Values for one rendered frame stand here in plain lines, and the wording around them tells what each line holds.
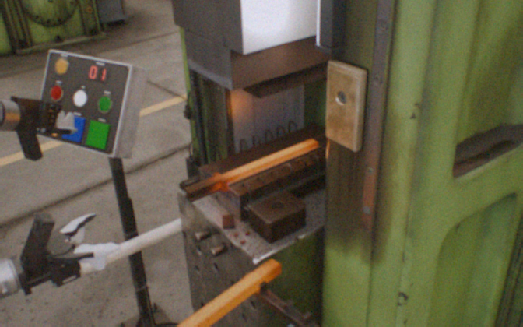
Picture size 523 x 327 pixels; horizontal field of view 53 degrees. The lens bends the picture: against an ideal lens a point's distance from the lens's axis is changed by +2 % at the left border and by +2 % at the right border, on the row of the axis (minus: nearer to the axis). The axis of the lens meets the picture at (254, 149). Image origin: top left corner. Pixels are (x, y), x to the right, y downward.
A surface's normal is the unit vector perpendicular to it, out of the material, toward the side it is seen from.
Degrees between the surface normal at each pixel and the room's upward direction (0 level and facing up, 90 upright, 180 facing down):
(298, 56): 90
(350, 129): 90
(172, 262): 0
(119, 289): 0
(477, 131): 89
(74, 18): 90
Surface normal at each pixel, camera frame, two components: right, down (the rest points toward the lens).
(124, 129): 0.87, 0.21
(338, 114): -0.81, 0.31
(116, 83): -0.44, -0.05
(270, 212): -0.04, -0.87
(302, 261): 0.59, 0.37
